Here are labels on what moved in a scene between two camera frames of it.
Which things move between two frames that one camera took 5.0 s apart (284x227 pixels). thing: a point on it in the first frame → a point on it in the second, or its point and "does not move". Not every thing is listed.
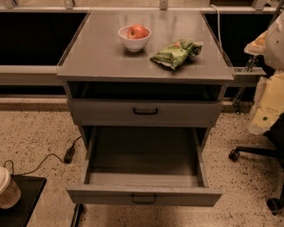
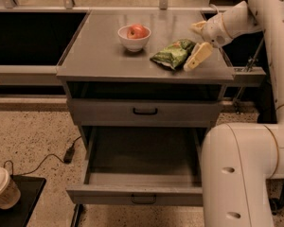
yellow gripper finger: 257,45 → 199,26
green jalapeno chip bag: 176,53 does not move
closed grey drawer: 146,113 does not move
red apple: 137,31 does not move
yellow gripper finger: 274,94 → 198,55
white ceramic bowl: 133,44 does not move
